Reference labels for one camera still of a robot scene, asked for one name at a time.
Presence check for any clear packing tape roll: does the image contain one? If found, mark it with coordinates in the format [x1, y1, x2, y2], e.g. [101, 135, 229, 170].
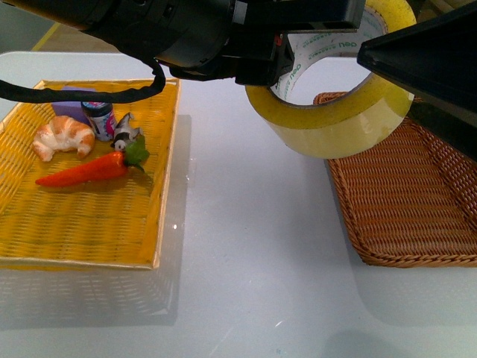
[245, 1, 416, 159]

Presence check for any black jar with pink label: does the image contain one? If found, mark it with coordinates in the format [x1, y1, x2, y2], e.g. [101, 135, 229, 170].
[80, 101, 116, 142]

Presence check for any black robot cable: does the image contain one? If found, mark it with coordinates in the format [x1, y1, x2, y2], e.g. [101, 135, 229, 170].
[0, 55, 167, 105]

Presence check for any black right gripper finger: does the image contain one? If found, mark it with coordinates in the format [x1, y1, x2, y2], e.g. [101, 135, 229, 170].
[357, 3, 476, 160]

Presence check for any orange toy carrot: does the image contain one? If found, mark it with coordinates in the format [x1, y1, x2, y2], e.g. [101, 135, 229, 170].
[35, 136, 150, 188]

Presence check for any black white animal figurine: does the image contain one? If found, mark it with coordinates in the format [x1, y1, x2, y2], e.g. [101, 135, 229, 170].
[110, 113, 144, 151]

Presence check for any brown wicker basket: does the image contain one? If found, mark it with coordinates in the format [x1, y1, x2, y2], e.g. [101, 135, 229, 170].
[312, 91, 477, 269]

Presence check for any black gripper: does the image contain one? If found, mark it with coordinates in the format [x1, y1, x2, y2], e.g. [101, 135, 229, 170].
[157, 1, 365, 87]

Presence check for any toy croissant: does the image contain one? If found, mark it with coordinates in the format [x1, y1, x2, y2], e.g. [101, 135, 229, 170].
[31, 116, 95, 162]

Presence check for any purple block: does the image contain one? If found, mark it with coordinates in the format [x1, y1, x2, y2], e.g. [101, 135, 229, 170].
[51, 86, 95, 125]

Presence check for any yellow woven basket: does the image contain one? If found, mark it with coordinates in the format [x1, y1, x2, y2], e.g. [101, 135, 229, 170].
[1, 78, 180, 270]

